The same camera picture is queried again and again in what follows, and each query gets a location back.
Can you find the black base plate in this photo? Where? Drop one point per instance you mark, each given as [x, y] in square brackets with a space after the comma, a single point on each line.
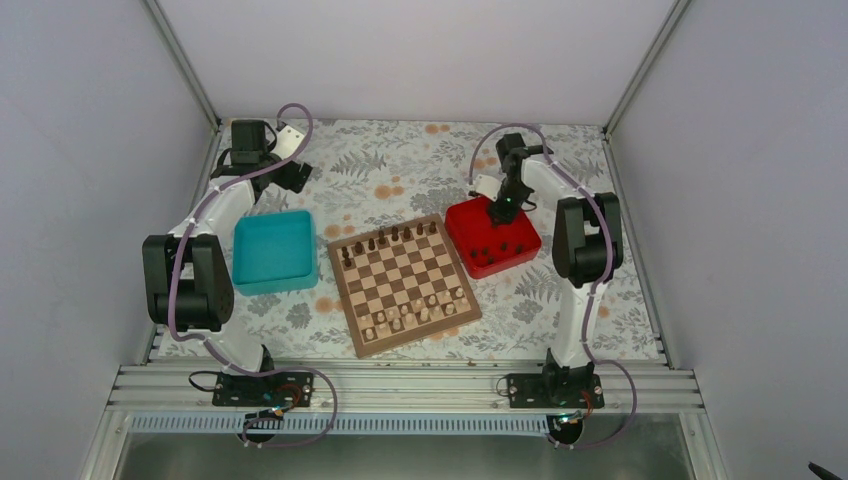
[282, 390]
[532, 391]

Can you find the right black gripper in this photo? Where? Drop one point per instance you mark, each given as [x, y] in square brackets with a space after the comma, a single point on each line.
[507, 216]

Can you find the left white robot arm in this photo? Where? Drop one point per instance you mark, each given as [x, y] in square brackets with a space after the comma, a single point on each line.
[188, 285]

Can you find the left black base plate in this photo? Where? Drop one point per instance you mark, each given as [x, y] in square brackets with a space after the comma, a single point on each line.
[282, 390]

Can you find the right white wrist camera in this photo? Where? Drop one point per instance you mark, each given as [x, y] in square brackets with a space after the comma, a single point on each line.
[485, 186]

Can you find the blue plastic tray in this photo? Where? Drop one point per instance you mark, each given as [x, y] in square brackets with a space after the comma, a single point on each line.
[275, 253]

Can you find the floral tablecloth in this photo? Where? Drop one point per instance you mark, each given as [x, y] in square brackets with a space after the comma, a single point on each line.
[371, 174]

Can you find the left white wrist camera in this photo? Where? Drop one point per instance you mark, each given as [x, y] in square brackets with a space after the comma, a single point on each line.
[288, 140]

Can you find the wooden chessboard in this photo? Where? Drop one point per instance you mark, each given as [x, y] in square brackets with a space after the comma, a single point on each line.
[395, 281]

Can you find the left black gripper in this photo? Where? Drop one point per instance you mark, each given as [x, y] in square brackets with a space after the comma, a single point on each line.
[287, 181]

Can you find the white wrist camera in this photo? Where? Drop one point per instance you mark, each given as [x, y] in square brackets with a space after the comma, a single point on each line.
[288, 140]
[485, 186]

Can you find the aluminium front rail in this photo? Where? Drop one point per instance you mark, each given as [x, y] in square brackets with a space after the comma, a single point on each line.
[404, 387]

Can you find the red plastic tray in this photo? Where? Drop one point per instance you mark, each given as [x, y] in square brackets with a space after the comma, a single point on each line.
[484, 248]

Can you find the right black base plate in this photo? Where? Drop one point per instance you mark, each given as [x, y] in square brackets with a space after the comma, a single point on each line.
[532, 391]

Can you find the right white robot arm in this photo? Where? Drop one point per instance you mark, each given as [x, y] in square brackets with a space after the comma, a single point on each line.
[586, 249]

